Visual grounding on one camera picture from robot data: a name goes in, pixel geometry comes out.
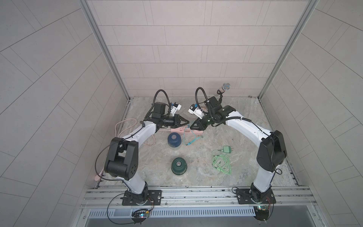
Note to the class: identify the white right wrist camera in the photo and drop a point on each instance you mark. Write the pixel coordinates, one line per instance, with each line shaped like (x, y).
(195, 110)

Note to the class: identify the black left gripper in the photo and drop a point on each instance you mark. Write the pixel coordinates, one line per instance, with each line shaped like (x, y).
(174, 121)

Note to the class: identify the blue cordless meat grinder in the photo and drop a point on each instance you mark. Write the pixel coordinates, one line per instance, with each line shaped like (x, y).
(174, 140)

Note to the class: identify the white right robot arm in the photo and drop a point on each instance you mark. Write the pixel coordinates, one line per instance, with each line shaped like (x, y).
(271, 145)

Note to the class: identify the green cordless meat grinder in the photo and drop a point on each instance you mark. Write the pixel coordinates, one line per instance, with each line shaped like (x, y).
(179, 166)

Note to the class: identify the aluminium front rail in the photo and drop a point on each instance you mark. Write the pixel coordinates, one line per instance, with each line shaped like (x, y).
(199, 196)

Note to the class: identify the pink power strip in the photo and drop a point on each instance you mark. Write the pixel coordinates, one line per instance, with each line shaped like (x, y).
(186, 130)

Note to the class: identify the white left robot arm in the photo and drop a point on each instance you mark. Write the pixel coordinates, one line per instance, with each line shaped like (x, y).
(122, 159)

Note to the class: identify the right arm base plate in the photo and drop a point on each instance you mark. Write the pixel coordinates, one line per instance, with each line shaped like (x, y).
(254, 196)

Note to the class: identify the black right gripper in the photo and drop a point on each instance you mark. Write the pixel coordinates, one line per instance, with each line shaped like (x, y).
(200, 124)

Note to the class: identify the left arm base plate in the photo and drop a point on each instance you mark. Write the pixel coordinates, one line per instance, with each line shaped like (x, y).
(152, 197)

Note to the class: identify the black microphone stand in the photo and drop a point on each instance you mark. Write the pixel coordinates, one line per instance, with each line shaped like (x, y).
(219, 96)

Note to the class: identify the green power adapter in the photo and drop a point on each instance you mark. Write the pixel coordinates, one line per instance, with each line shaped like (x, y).
(226, 149)

